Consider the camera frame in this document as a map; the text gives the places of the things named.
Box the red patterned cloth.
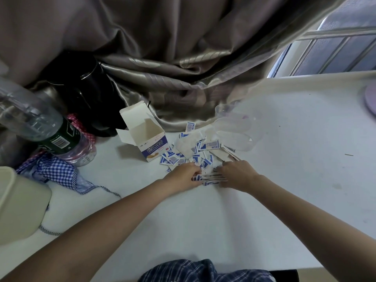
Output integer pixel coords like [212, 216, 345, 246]
[66, 113, 96, 144]

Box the cream plastic container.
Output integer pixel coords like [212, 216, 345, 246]
[0, 166, 53, 246]

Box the purple round object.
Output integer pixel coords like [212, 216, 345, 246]
[364, 82, 376, 117]

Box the pile of blue-white bandage packets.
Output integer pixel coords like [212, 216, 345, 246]
[159, 122, 243, 187]

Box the window with metal bars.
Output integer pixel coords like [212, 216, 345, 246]
[267, 0, 376, 78]

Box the clear green-label plastic bottle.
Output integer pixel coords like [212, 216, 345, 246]
[0, 76, 97, 168]

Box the grey-brown satin curtain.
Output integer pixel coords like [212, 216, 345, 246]
[0, 0, 350, 168]

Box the clear plastic bag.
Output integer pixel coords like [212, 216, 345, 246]
[206, 100, 265, 154]

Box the person's left hand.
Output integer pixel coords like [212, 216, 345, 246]
[161, 162, 204, 193]

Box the blue-white twisted cord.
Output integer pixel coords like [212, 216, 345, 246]
[38, 224, 63, 236]

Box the person's blue plaid clothing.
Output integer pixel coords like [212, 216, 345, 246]
[138, 259, 277, 282]

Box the blue checked cloth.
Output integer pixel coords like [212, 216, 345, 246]
[16, 152, 121, 200]

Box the open white bandage box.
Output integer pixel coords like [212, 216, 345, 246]
[116, 100, 170, 163]

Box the person's right forearm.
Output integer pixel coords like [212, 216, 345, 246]
[248, 174, 376, 282]

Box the person's right hand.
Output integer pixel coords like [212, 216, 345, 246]
[213, 160, 261, 193]

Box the person's left forearm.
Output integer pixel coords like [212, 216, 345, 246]
[0, 178, 177, 282]

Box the black kettle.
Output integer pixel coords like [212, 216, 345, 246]
[43, 51, 127, 138]

